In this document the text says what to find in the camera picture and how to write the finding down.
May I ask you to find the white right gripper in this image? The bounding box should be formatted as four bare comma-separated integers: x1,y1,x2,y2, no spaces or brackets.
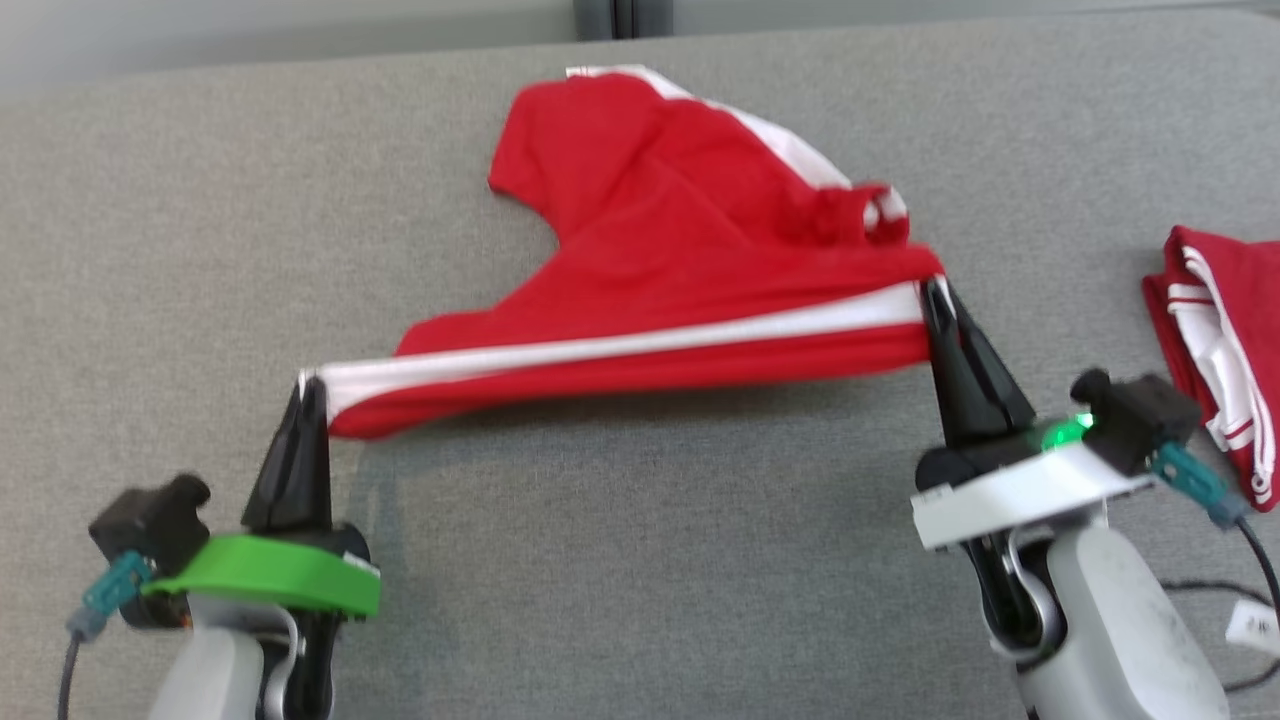
910,280,1156,551

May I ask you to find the grey fabric sofa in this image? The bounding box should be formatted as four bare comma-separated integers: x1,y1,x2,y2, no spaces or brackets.
0,10,1280,720

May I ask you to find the red shirt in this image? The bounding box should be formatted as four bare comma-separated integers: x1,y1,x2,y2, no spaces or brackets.
300,65,946,441

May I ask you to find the white cable label tag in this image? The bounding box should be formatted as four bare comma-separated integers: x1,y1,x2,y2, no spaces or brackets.
1225,600,1280,656

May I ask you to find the black cable with teal plug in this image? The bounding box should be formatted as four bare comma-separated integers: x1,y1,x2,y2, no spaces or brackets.
55,550,151,720
1150,443,1280,691

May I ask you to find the red T-shirt with white sleeves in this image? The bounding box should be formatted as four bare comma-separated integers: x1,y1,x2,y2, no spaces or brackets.
1143,225,1280,513

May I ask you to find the grey metal frame post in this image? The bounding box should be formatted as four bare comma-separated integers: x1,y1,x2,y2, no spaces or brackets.
575,0,673,41

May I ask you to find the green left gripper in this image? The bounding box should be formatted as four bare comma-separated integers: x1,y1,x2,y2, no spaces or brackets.
140,378,381,616

